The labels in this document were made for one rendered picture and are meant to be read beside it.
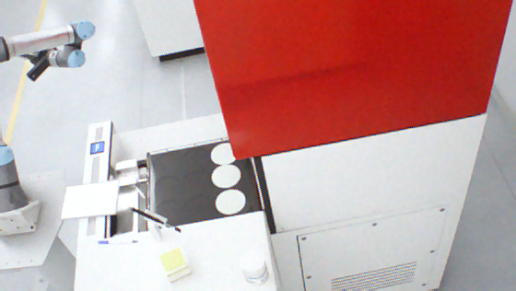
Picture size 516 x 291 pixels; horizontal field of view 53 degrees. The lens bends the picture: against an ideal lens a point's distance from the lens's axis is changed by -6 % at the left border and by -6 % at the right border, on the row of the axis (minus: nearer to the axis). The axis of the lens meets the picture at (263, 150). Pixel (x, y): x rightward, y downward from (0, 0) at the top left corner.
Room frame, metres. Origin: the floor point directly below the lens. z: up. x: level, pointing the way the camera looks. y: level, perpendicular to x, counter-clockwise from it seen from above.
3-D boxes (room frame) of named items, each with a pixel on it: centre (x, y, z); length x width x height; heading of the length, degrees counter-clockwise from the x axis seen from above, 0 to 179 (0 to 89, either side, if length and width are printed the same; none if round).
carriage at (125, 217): (1.19, 0.51, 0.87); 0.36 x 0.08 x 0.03; 179
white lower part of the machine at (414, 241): (1.39, -0.32, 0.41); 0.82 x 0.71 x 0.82; 179
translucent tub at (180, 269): (0.83, 0.32, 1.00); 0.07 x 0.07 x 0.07; 17
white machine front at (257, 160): (1.39, 0.02, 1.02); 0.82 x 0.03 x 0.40; 179
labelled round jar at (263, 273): (0.76, 0.09, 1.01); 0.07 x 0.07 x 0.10
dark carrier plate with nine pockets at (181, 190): (1.20, 0.25, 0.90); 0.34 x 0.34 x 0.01; 89
